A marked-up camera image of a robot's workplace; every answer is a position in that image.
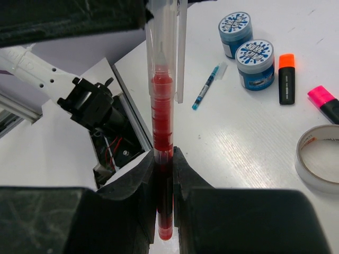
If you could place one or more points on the orange highlighter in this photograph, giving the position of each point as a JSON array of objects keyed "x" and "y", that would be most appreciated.
[{"x": 287, "y": 83}]

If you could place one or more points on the pink highlighter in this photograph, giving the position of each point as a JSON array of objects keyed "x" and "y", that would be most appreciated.
[{"x": 325, "y": 102}]

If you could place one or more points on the red pen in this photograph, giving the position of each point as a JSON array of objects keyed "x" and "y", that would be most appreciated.
[{"x": 162, "y": 124}]

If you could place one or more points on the clear red pen cap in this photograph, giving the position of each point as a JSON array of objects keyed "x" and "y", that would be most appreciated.
[{"x": 166, "y": 44}]

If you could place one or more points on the blue pen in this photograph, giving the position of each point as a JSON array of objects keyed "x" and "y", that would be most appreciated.
[{"x": 205, "y": 88}]

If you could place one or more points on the clear tape roll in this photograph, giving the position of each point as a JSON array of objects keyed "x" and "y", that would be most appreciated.
[{"x": 316, "y": 160}]

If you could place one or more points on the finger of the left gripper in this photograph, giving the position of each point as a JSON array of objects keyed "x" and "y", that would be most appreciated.
[{"x": 25, "y": 22}]

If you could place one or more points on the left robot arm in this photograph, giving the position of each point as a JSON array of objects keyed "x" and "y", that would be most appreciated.
[{"x": 90, "y": 105}]

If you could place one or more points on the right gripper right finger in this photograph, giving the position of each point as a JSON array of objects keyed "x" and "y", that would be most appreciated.
[{"x": 185, "y": 178}]

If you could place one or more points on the clear blue pen cap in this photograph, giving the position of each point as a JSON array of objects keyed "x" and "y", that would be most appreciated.
[{"x": 221, "y": 71}]

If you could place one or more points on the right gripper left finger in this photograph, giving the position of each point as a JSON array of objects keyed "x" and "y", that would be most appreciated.
[{"x": 134, "y": 193}]

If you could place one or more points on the blue paint jar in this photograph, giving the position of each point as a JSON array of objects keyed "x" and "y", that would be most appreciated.
[
  {"x": 255, "y": 62},
  {"x": 234, "y": 30}
]

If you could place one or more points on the blue paint jar right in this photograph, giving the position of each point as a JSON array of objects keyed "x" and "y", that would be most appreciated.
[{"x": 255, "y": 62}]

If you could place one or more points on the blue paint jar left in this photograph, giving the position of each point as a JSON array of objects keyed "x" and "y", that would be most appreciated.
[{"x": 234, "y": 30}]

